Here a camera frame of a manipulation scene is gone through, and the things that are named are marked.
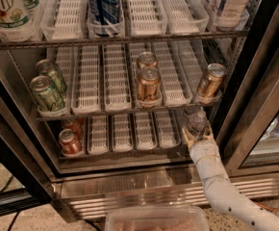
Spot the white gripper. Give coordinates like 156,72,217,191
182,123,226,181

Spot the clear water bottle front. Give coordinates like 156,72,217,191
184,110,208,140

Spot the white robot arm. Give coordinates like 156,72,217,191
182,126,279,231

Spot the right fridge glass door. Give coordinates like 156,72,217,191
220,19,279,178

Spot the steel fridge base grille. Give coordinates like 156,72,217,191
51,156,279,222

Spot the white labelled bottle right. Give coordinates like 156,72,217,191
215,0,249,31

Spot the blue Pepsi bottle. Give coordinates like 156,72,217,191
88,0,122,37

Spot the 7UP bottle front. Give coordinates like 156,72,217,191
0,0,31,29

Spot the gold soda can right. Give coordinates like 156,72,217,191
196,64,227,98

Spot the gold soda can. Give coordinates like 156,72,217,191
137,51,158,68
137,67,161,102
196,64,227,98

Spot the gold soda can front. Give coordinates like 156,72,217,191
137,67,161,102

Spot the gold soda can rear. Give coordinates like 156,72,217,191
137,51,158,68

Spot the clear plastic food container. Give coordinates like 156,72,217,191
105,206,210,231

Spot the red soda can rear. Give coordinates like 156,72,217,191
61,118,83,138

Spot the red soda can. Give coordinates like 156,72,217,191
59,129,83,157
61,118,83,138

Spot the red soda can front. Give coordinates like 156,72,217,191
59,129,83,157

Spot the green soda can front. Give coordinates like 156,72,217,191
30,75,65,112

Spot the green soda can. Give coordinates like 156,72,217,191
30,75,65,112
36,59,67,96

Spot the green soda can rear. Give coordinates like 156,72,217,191
36,59,67,96

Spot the orange cable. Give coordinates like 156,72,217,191
254,200,279,214

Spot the middle wire fridge shelf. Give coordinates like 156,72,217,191
36,102,219,121

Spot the wire fridge shelf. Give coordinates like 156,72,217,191
36,102,219,121
0,30,248,50

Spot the top wire fridge shelf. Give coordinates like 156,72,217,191
0,30,248,50

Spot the left fridge door frame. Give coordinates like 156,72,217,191
0,80,53,217

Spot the black cable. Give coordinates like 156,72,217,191
6,210,22,231

